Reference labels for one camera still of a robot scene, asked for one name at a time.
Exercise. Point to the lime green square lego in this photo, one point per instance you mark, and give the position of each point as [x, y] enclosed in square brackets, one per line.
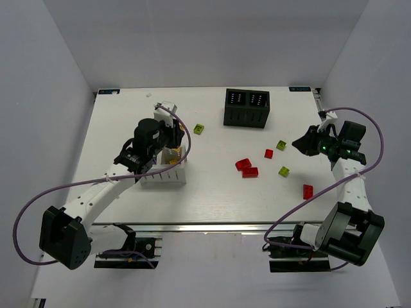
[198, 129]

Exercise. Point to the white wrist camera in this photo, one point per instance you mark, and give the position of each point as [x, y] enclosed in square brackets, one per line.
[164, 112]
[327, 118]

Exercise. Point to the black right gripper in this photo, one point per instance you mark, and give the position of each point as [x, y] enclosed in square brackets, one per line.
[314, 143]

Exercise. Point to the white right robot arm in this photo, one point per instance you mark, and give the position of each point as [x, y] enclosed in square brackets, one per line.
[350, 229]

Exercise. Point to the small red lego brick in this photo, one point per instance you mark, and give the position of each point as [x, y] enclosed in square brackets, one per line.
[269, 153]

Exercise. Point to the lime green small lego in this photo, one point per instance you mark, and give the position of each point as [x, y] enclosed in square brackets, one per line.
[281, 145]

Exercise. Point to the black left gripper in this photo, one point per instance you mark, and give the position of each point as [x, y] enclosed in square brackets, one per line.
[175, 136]

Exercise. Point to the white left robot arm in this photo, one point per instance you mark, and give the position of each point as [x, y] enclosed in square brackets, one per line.
[68, 233]

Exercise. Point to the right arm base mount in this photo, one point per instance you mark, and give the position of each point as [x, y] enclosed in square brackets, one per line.
[283, 259]

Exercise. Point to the red sloped lego brick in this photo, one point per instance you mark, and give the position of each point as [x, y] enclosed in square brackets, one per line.
[243, 164]

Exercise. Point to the black double bin container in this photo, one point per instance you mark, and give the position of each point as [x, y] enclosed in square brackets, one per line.
[246, 108]

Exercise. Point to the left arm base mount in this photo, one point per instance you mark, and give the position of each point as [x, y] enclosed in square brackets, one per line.
[143, 253]

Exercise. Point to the lime green lego brick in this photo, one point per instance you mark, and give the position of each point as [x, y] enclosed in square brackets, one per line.
[284, 171]

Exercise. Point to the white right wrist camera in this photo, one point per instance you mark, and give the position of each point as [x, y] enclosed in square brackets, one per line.
[327, 118]

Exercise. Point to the yellow long lego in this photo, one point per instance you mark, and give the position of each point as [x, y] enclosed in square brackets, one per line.
[178, 136]

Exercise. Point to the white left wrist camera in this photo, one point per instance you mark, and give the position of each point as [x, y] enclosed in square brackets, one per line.
[164, 112]

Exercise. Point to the white double bin container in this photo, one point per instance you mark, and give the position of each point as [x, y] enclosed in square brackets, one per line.
[176, 175]

